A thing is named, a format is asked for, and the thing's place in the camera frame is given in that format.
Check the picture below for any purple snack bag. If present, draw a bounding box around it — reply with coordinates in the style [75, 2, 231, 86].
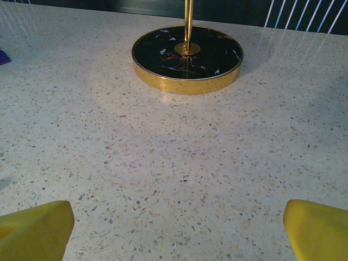
[0, 48, 12, 66]

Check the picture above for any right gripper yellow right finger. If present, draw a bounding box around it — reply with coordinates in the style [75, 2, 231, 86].
[283, 199, 348, 261]

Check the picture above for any gold wire glass rack, black base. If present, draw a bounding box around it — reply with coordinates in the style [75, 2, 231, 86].
[132, 0, 244, 95]

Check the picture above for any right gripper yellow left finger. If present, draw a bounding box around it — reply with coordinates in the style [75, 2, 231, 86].
[0, 200, 76, 261]

